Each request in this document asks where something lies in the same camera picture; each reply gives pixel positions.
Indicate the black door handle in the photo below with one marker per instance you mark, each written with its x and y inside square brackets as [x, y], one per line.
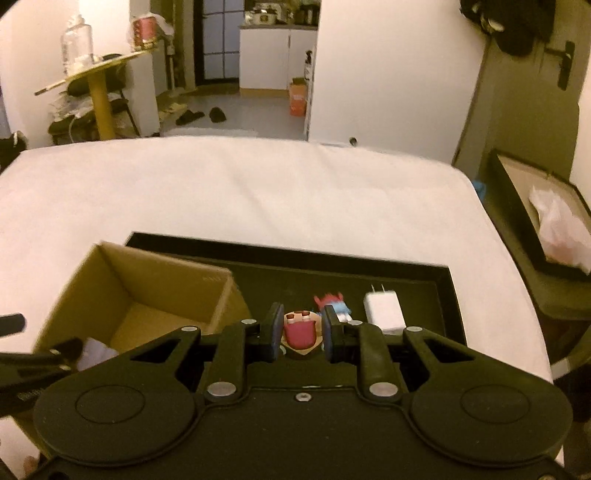
[566, 57]

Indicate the white kitchen cabinet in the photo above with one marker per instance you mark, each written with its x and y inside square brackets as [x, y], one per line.
[270, 57]

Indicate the black slipper left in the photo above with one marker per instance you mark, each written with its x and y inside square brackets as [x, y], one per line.
[188, 117]

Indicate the white power adapter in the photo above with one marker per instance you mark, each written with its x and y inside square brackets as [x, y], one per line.
[383, 309]

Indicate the black tray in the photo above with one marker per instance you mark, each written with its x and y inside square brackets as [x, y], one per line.
[266, 275]

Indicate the round yellow side table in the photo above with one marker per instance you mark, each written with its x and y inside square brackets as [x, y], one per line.
[96, 79]

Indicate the white crumpled plastic bag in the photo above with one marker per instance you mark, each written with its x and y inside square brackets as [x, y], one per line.
[564, 237]

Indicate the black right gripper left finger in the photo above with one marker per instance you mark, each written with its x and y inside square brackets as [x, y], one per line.
[186, 363]

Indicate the black slipper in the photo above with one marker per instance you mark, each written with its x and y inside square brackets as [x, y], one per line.
[217, 115]
[188, 117]

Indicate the dark clothes on hook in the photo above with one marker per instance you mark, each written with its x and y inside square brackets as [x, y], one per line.
[515, 25]

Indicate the orange cardboard box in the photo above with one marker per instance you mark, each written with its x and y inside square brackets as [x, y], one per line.
[298, 96]

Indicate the blue white small figurine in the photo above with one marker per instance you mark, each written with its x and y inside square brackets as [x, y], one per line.
[338, 304]

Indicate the black slipper right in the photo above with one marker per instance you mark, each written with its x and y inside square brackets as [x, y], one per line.
[217, 115]

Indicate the purple grey block toy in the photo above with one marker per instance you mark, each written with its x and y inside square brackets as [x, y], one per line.
[93, 353]

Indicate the clear water jug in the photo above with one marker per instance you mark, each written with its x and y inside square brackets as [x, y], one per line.
[77, 46]

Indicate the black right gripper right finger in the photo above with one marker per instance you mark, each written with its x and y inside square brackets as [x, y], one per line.
[389, 366]

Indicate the brown cardboard box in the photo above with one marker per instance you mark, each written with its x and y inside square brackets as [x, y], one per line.
[124, 297]

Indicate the pile of clothes and papers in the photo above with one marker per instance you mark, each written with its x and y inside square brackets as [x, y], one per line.
[73, 113]

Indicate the black open storage case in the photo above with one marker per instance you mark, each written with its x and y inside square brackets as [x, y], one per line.
[512, 179]

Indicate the red snack container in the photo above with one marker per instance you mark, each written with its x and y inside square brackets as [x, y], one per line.
[144, 32]

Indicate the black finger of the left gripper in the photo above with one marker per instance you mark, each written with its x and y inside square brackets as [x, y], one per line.
[24, 377]

